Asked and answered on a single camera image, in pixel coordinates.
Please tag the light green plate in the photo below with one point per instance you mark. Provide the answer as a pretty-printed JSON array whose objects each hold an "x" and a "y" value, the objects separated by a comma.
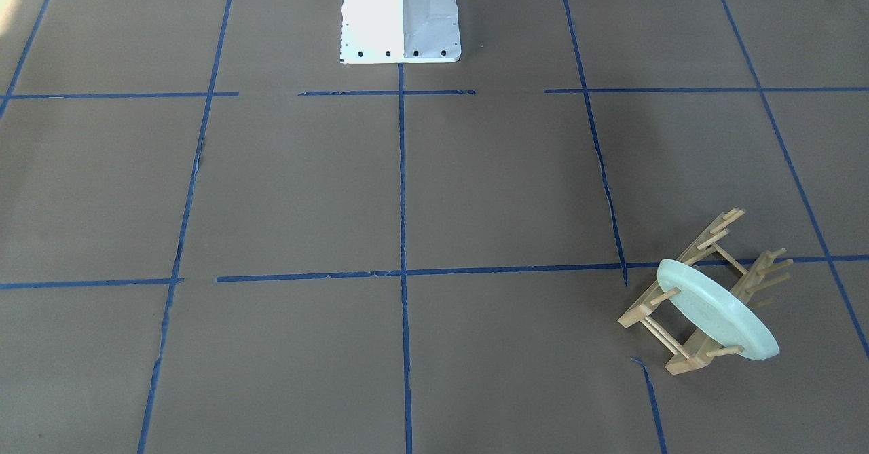
[{"x": 716, "y": 312}]

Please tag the wooden dish rack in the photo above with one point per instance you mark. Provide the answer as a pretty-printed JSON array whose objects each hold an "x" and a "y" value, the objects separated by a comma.
[{"x": 699, "y": 350}]

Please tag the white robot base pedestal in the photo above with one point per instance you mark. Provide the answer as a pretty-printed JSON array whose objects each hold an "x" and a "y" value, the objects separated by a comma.
[{"x": 399, "y": 32}]

